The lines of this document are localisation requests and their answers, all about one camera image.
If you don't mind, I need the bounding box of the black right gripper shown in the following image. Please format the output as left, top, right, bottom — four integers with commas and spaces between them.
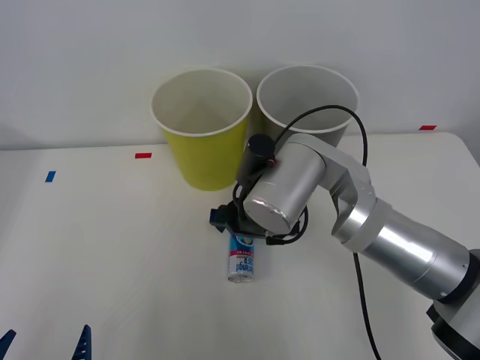
208, 199, 266, 241

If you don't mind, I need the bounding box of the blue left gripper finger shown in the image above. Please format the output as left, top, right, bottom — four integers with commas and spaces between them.
70, 324, 92, 360
0, 329, 17, 360

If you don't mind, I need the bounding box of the blue and white drink can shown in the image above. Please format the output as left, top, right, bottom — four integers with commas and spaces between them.
226, 233, 257, 284

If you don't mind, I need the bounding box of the grey plastic bin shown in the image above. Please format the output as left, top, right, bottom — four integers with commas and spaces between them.
256, 65, 360, 151

